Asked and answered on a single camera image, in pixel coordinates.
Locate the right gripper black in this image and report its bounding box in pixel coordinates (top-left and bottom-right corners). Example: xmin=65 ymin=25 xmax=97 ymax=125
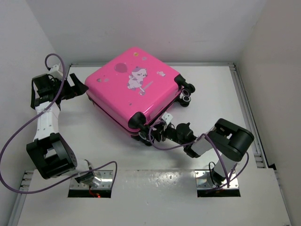
xmin=150 ymin=122 xmax=187 ymax=147

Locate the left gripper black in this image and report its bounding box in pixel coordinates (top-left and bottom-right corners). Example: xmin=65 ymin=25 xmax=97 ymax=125
xmin=50 ymin=73 xmax=87 ymax=100

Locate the pink suitcase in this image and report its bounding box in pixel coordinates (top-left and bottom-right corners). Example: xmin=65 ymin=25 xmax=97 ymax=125
xmin=85 ymin=47 xmax=195 ymax=145

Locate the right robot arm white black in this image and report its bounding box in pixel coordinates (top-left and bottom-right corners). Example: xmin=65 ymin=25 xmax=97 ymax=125
xmin=148 ymin=118 xmax=254 ymax=187

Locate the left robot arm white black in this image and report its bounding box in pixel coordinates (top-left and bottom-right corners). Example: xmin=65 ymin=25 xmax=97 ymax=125
xmin=26 ymin=73 xmax=92 ymax=179

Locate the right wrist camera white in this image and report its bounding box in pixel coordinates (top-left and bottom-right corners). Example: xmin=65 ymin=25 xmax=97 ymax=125
xmin=161 ymin=112 xmax=173 ymax=125

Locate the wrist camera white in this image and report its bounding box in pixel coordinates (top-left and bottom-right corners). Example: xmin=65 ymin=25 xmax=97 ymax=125
xmin=48 ymin=64 xmax=63 ymax=80
xmin=161 ymin=112 xmax=173 ymax=125

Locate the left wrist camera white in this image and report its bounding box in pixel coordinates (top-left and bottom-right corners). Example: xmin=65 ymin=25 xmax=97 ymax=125
xmin=48 ymin=64 xmax=63 ymax=80

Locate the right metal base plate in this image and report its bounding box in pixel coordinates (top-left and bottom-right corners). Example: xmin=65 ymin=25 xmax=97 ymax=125
xmin=194 ymin=169 xmax=239 ymax=191

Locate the metal base plate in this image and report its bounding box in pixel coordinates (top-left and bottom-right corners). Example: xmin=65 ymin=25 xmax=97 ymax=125
xmin=70 ymin=170 xmax=113 ymax=190
xmin=194 ymin=169 xmax=239 ymax=191

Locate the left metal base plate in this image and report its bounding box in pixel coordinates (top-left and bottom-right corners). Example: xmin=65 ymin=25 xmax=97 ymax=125
xmin=70 ymin=170 xmax=113 ymax=190

